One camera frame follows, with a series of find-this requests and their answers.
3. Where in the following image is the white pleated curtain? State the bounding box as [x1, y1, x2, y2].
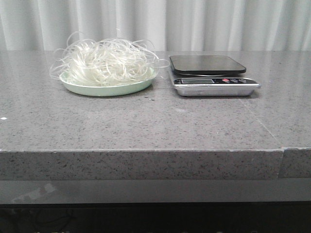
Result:
[0, 0, 311, 51]

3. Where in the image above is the black silver kitchen scale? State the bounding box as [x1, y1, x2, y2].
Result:
[170, 55, 261, 97]

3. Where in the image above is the white vermicelli noodle bundle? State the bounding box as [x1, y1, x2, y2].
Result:
[49, 32, 170, 87]

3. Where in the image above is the light green round plate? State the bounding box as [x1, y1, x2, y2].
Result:
[58, 67, 158, 97]

